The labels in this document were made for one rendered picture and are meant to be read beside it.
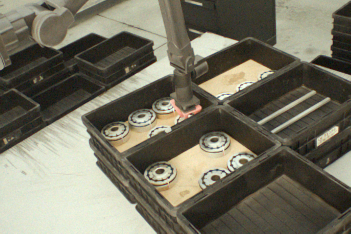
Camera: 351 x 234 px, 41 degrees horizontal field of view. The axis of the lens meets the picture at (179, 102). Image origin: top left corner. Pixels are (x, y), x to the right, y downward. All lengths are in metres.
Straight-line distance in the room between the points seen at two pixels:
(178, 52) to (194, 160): 0.36
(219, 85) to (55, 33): 0.93
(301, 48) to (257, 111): 2.17
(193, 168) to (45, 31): 0.68
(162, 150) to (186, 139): 0.09
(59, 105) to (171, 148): 1.43
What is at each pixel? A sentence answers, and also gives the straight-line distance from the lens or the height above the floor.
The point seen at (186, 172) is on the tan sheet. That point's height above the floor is 0.83.
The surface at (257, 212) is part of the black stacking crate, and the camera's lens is 1.37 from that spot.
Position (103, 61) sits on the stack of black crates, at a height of 0.49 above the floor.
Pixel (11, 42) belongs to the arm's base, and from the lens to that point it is 1.08.
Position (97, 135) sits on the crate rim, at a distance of 1.58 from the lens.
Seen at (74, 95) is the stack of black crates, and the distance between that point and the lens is 2.93.
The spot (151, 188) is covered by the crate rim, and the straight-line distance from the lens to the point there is 1.34.
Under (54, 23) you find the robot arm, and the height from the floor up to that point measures 1.44.
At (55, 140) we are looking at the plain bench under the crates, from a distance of 2.03.
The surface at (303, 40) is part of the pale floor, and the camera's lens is 3.98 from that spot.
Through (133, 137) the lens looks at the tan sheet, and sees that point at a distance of 1.70.
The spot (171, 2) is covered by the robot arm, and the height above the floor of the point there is 1.33.
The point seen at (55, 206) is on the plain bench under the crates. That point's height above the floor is 0.70.
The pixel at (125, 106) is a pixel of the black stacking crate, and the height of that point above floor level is 0.89.
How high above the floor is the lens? 1.84
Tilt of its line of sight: 34 degrees down
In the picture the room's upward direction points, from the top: 9 degrees counter-clockwise
